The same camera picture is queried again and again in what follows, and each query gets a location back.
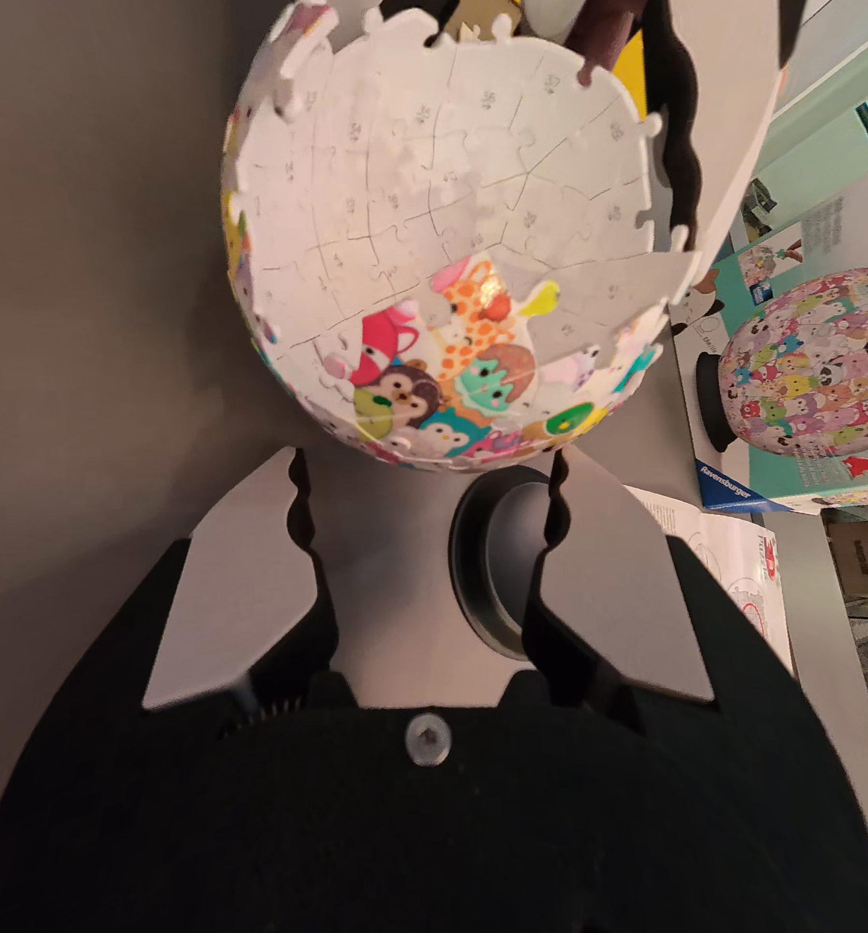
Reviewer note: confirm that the printed puzzle box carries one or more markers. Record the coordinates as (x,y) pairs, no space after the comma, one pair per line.
(805,364)

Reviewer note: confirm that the black ball stand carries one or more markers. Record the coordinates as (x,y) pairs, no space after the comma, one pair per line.
(499,554)

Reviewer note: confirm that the partly built puzzle ball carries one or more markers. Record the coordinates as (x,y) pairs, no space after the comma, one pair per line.
(419,219)

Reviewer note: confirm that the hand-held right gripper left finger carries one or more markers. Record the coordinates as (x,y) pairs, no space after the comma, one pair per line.
(237,598)

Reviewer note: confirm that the folded instruction leaflet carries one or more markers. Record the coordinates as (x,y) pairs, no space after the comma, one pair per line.
(740,583)

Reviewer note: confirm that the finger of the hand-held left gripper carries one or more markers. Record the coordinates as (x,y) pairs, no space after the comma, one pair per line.
(732,87)

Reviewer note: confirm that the yellow plastic bin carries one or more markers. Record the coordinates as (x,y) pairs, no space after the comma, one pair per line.
(632,80)

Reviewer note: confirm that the brown cardboard box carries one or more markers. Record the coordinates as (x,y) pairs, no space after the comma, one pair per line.
(863,558)

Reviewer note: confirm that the person's left hand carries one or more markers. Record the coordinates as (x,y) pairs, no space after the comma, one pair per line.
(612,33)

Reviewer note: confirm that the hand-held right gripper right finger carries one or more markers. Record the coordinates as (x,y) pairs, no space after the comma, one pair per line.
(623,598)

